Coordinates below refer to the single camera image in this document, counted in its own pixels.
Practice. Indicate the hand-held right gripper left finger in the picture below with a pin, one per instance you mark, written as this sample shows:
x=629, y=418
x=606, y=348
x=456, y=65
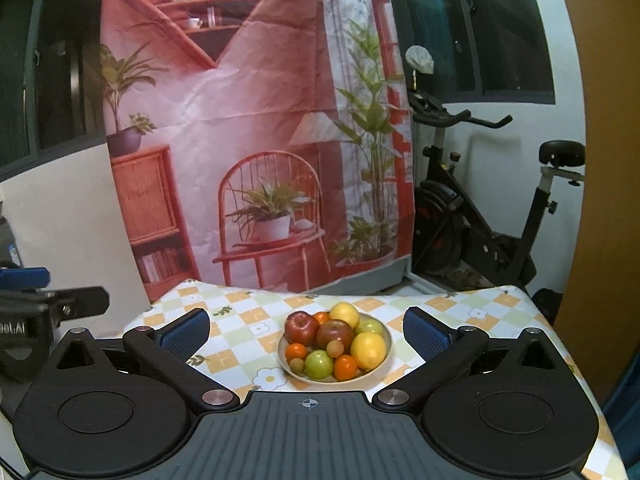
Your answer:
x=185, y=335

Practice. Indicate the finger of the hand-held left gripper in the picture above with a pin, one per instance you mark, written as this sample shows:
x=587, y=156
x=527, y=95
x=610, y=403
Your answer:
x=75, y=300
x=25, y=278

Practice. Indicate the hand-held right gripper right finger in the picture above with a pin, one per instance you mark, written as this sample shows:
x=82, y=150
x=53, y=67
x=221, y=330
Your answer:
x=425, y=335

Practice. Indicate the green apple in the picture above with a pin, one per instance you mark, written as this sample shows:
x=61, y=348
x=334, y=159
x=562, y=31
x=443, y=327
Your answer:
x=319, y=364
x=370, y=327

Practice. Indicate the yellow lemon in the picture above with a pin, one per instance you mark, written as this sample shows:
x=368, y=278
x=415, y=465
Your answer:
x=368, y=350
x=345, y=314

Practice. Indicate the small yellow-green fruit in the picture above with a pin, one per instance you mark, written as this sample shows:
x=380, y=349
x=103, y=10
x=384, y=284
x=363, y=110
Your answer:
x=335, y=348
x=297, y=365

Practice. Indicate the dark red apple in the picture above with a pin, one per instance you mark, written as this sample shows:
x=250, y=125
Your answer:
x=334, y=332

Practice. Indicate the small orange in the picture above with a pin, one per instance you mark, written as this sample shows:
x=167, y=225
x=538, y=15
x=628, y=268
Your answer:
x=321, y=317

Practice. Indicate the beige plate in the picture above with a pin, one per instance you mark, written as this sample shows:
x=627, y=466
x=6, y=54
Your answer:
x=325, y=381

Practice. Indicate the checkered floral tablecloth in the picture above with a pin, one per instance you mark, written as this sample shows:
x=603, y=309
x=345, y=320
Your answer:
x=490, y=305

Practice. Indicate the black exercise bike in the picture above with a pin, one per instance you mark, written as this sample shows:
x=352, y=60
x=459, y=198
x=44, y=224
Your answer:
x=450, y=200

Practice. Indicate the teal curtain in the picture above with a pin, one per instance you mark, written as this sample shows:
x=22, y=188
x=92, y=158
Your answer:
x=627, y=410

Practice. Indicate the dark window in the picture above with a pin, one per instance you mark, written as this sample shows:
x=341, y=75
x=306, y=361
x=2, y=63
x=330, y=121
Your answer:
x=500, y=35
x=50, y=60

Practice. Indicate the orange wooden door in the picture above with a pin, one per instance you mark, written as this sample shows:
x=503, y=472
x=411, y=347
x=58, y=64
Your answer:
x=610, y=210

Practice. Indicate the printed pink backdrop cloth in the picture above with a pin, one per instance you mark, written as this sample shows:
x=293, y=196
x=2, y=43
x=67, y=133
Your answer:
x=250, y=85

